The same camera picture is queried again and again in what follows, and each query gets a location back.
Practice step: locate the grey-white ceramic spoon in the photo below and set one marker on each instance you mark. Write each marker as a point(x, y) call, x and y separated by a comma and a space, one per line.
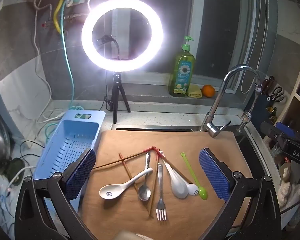
point(178, 187)

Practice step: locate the white power strip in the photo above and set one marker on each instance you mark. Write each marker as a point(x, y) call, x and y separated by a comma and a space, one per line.
point(17, 175)

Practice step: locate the black tripod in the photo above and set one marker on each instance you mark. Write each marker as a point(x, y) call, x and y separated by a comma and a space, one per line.
point(117, 92)

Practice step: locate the dark knife block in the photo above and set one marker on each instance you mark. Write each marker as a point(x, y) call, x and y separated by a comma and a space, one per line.
point(262, 110)

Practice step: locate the green plastic spoon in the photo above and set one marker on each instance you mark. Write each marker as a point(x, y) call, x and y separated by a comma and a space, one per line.
point(202, 193)

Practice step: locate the chrome faucet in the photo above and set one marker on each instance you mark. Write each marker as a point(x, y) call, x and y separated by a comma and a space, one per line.
point(215, 110)

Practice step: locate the orange fruit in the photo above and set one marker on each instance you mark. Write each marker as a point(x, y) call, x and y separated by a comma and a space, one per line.
point(208, 91)

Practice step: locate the metal fork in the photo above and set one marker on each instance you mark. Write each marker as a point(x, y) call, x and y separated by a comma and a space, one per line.
point(160, 187)

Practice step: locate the dark window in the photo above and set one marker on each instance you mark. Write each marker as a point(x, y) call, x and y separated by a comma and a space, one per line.
point(215, 17)

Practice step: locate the red-tipped wooden chopstick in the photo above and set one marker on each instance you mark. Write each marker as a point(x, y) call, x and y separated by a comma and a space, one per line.
point(158, 152)
point(153, 187)
point(125, 166)
point(130, 156)

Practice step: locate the black gooseneck phone holder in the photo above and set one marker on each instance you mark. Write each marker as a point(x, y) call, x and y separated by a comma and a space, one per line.
point(116, 45)

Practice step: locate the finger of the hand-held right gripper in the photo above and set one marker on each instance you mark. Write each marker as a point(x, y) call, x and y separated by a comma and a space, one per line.
point(270, 128)
point(285, 127)

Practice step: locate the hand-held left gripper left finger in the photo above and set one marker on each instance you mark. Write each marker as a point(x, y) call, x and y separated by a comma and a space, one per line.
point(81, 175)

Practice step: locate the metal spoon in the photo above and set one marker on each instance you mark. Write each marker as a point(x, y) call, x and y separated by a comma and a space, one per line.
point(144, 192)

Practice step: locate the blue plastic drain basket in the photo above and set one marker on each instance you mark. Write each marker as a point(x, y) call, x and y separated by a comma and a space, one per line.
point(72, 135)

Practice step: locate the yellow cloth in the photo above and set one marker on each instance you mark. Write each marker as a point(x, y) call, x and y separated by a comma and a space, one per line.
point(194, 92)

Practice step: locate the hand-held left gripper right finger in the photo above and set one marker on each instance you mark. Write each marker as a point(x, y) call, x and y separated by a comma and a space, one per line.
point(213, 173)

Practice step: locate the black scissors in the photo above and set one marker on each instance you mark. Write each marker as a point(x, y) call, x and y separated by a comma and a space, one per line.
point(278, 94)

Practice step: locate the beige figurine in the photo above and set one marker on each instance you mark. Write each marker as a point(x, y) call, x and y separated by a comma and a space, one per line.
point(286, 180)

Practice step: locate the green dish soap bottle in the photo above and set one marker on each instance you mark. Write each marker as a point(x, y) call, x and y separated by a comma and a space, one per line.
point(182, 75)

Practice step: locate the white plastic spork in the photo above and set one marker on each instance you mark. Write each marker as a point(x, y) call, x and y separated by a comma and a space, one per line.
point(192, 189)

